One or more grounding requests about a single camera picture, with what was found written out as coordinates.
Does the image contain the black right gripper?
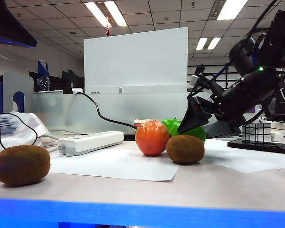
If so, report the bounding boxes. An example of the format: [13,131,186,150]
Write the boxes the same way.
[177,95,227,134]

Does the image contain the green plastic apple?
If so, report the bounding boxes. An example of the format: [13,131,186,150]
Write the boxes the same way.
[161,118,182,137]
[178,125,207,144]

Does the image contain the brown fuzzy kiwi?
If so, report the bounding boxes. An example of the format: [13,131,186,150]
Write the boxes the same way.
[0,144,51,187]
[166,134,205,164]

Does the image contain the orange red persimmon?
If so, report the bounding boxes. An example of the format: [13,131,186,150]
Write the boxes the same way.
[134,120,171,157]

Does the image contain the grey stapler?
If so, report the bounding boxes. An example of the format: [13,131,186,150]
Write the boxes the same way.
[204,120,236,139]

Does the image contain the frosted glass desk partition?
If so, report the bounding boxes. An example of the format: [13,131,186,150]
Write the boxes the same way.
[33,91,258,135]

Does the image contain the small red white box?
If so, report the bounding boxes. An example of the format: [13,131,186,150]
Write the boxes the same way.
[128,118,163,128]

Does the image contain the black flat pad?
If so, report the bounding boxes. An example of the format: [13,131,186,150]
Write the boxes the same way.
[123,133,140,141]

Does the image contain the white paper sheet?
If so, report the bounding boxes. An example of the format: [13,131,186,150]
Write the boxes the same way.
[203,138,285,174]
[49,148,180,182]

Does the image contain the black smartphone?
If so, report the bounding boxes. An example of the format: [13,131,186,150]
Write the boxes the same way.
[227,139,285,155]

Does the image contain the silver mirror cube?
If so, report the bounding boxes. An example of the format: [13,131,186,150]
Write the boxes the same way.
[241,122,272,144]

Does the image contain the ceiling fluorescent light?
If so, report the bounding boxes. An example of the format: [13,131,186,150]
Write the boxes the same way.
[84,1,128,28]
[217,0,249,21]
[196,37,222,51]

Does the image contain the white monitor back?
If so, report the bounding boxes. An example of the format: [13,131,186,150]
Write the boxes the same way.
[83,27,189,95]

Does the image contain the white eraser packet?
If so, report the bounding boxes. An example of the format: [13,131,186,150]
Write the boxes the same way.
[271,131,284,143]

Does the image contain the white power strip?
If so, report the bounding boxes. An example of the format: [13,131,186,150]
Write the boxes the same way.
[57,131,124,157]

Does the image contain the red hanging ornament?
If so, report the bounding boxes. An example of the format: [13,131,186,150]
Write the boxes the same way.
[105,16,112,38]

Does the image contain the black background monitor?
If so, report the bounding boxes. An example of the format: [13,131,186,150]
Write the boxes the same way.
[61,69,85,95]

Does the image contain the blue crystal trophy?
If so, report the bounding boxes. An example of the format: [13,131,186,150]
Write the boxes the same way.
[36,59,50,92]

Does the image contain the white plastic bag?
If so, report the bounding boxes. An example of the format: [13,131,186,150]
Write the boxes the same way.
[0,111,51,159]

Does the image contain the grey file holder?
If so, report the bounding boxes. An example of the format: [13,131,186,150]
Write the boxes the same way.
[1,72,35,114]

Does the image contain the stack of papers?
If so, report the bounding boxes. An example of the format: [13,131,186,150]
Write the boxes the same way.
[0,115,19,139]

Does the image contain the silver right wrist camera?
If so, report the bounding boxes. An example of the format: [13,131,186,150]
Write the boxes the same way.
[189,74,206,87]

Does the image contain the thick black power cable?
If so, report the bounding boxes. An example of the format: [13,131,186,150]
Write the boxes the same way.
[76,92,138,130]

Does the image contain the white power strip cord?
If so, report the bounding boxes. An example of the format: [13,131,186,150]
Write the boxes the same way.
[37,133,62,153]

